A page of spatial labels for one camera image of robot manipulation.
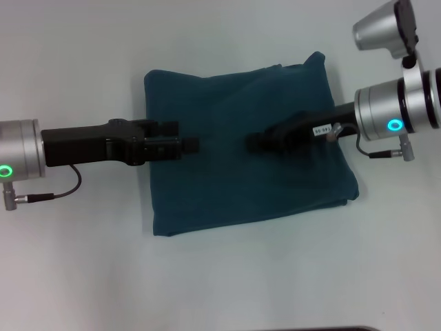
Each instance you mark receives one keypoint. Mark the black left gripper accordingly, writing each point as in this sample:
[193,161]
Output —
[86,145]

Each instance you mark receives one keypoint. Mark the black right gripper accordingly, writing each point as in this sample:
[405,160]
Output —
[327,120]

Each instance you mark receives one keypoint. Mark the teal FREE print T-shirt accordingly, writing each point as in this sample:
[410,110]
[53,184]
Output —
[224,193]

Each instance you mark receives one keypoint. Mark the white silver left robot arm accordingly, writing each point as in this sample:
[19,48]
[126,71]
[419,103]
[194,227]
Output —
[20,148]

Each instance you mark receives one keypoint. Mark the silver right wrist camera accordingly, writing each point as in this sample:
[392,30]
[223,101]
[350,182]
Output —
[382,27]

